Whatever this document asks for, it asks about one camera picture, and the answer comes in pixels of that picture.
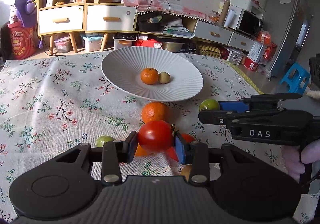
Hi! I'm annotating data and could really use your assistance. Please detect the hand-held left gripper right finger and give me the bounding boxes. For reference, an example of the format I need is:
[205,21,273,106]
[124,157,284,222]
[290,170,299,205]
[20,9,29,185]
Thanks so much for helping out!
[174,134,253,186]

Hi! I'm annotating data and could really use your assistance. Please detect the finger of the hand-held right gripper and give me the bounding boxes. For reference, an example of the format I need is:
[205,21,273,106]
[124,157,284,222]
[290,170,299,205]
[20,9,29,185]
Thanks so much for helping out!
[199,109,313,128]
[217,93,303,112]

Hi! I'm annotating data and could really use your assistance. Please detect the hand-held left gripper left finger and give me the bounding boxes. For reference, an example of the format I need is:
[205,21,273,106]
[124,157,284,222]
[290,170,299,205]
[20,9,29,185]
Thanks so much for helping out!
[55,131,138,186]

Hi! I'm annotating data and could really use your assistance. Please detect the orange tomato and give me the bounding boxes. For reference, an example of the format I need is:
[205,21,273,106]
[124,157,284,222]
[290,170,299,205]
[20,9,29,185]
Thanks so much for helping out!
[134,143,153,157]

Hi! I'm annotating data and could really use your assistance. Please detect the green lime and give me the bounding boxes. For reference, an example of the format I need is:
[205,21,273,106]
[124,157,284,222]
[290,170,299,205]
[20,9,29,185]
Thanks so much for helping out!
[199,99,220,112]
[97,135,116,147]

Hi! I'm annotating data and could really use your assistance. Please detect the red tomato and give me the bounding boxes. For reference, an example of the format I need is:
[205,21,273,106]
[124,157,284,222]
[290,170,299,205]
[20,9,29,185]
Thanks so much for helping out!
[167,133,198,162]
[137,120,175,154]

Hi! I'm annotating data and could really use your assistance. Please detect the beige round fruit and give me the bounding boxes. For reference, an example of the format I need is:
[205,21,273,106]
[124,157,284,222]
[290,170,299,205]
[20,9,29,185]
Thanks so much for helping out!
[180,164,193,181]
[158,72,171,84]

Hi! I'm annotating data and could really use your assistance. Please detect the large orange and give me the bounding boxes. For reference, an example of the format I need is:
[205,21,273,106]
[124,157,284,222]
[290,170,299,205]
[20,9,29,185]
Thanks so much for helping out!
[141,102,170,124]

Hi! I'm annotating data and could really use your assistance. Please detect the white ribbed plate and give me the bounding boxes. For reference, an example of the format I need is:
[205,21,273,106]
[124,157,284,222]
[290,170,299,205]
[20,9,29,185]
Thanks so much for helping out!
[101,46,204,102]

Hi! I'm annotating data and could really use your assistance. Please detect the person's right hand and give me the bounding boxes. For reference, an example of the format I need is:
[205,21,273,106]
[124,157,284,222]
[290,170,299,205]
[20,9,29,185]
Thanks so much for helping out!
[280,139,320,182]

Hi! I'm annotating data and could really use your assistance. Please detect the red gift box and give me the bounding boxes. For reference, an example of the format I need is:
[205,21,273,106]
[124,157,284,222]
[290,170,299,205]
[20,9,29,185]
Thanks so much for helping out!
[244,58,260,71]

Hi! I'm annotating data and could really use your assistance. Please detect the white patterned box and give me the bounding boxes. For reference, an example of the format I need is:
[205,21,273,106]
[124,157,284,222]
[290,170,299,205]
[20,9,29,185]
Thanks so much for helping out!
[226,48,244,65]

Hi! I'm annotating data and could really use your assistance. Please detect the white fluffy object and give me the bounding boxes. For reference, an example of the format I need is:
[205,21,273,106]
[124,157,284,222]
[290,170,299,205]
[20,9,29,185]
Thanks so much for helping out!
[306,90,320,101]

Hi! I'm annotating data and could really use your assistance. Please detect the blue plastic stool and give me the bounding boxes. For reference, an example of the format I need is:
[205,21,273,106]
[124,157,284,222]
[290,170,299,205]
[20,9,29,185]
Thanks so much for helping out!
[279,62,310,93]

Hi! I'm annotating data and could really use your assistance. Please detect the egg carton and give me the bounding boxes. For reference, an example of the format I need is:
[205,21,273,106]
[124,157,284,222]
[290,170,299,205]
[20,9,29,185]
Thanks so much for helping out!
[197,44,223,58]

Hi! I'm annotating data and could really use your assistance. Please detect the white and blue box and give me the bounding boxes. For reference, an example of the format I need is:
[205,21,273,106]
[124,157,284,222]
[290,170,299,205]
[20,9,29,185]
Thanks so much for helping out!
[247,42,267,65]

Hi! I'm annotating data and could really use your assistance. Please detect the red carton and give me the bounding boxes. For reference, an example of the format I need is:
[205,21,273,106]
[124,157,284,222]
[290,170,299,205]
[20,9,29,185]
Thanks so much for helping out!
[265,43,277,61]

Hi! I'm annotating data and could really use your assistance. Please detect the black handheld device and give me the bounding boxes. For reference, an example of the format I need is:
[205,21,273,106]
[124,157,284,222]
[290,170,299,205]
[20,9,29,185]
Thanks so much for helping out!
[186,43,198,55]

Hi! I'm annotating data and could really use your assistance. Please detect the small mandarin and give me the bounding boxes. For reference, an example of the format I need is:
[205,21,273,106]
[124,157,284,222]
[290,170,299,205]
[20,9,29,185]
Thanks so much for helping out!
[140,67,159,85]

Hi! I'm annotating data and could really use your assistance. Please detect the low white drawer cabinet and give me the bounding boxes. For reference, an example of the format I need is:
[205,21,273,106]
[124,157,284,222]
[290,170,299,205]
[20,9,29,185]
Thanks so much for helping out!
[192,20,255,52]

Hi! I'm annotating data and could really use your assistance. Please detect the orange snack packet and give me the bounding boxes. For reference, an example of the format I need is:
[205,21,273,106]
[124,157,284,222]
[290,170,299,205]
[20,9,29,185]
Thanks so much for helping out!
[257,31,272,45]

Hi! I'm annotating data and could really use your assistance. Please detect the clear food container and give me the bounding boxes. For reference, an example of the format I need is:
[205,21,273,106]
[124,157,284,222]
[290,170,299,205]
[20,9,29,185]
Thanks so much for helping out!
[162,42,185,53]

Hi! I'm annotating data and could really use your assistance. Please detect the black microwave oven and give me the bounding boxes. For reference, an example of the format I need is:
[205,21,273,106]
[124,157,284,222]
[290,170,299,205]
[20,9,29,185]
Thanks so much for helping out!
[236,9,264,37]

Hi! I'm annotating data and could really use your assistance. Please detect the rolled white paper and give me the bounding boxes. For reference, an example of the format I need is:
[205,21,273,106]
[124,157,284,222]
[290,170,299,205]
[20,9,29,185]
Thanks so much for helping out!
[224,10,236,28]

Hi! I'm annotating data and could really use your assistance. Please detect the grey refrigerator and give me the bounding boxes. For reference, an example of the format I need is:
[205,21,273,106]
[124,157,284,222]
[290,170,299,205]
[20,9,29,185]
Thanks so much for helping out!
[269,0,313,78]

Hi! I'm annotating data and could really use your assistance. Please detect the cardboard tube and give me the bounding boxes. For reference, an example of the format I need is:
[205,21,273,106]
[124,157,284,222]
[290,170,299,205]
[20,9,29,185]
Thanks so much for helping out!
[218,0,230,27]

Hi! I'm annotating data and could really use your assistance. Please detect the pile of papers and cloths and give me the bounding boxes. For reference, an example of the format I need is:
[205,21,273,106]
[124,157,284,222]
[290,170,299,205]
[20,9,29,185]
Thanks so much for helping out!
[164,18,195,38]

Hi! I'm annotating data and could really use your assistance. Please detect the red flat box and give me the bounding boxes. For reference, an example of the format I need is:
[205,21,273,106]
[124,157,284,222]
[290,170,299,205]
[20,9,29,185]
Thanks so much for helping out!
[136,39,163,50]

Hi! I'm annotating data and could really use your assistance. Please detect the floral tablecloth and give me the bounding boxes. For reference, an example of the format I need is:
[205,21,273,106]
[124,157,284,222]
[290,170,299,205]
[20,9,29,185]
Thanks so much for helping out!
[0,52,313,224]

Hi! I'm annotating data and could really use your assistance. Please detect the white appliance box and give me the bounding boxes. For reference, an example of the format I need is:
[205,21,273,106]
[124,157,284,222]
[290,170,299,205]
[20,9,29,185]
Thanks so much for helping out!
[229,0,266,13]

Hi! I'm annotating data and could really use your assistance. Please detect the clear storage box black lid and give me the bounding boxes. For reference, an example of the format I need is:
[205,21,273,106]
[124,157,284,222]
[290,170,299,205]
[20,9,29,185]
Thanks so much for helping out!
[114,34,137,50]

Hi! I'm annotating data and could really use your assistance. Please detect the pink fringed cloth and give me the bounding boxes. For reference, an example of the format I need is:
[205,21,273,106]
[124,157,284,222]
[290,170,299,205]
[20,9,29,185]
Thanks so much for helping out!
[120,0,223,23]

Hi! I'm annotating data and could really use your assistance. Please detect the clear storage box blue lid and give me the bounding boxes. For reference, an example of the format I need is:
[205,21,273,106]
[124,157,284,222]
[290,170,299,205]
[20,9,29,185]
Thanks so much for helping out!
[81,34,103,52]

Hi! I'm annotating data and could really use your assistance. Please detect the black flat box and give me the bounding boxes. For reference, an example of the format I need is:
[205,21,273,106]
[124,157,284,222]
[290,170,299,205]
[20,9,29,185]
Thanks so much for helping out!
[138,21,164,32]

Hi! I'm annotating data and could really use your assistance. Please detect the white cabinet drawer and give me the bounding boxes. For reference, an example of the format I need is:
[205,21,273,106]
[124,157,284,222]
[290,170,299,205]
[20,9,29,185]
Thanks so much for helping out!
[86,5,137,32]
[39,5,84,35]

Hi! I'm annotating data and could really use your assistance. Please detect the red round tub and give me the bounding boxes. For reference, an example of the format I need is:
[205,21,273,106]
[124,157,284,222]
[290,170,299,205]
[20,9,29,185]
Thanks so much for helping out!
[7,20,37,60]

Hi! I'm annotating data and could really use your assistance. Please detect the black bag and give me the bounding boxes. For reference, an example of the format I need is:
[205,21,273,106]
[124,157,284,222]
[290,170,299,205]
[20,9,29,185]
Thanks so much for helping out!
[0,22,13,61]

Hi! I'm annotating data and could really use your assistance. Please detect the purple plush toy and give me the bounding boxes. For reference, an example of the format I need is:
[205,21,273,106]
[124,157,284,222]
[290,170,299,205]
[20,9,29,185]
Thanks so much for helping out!
[14,0,38,27]

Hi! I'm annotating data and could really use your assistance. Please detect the black power cable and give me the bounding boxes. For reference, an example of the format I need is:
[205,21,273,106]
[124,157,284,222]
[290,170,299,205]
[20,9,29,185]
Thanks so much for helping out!
[147,0,173,32]

